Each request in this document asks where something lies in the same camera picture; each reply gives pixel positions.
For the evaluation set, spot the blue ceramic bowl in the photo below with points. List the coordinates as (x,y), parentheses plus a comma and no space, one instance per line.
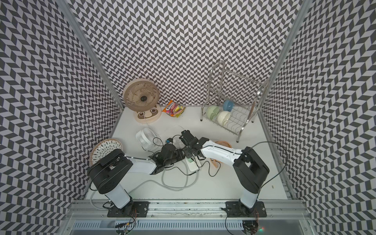
(228,105)

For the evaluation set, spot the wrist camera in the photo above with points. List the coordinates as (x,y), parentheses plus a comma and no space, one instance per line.
(186,135)
(170,141)

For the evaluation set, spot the aluminium corner post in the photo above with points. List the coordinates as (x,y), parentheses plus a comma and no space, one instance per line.
(65,9)
(285,49)

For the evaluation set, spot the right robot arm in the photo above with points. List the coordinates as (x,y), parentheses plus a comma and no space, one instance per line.
(250,169)

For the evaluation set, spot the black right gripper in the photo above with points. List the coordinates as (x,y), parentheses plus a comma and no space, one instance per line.
(186,153)

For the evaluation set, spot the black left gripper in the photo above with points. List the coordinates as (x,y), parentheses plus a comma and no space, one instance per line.
(179,154)

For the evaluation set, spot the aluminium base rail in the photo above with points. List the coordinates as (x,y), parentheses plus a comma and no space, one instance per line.
(185,217)

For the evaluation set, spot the beige raccoon desk fan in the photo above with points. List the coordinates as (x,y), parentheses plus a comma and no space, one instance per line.
(142,96)

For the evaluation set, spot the steel dish rack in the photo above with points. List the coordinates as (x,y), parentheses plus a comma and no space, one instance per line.
(245,92)

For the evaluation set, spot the white power strip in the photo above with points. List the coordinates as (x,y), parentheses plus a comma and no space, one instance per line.
(193,166)

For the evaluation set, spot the aluminium right corner post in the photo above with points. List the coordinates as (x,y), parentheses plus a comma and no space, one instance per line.
(285,49)

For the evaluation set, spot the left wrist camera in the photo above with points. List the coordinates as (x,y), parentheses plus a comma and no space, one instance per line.
(170,141)

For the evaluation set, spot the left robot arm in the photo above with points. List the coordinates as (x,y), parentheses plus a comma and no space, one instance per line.
(108,172)

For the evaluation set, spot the green ceramic bowl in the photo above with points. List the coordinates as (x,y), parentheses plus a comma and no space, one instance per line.
(212,112)

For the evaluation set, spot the cream ceramic bowl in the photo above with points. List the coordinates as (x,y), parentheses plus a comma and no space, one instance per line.
(223,117)

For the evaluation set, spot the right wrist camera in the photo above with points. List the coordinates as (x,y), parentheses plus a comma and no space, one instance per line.
(186,135)

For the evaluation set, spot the colourful candy bag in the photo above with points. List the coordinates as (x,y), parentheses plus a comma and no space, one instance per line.
(173,109)

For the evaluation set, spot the small white fan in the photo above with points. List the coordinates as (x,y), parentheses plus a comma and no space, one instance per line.
(148,139)

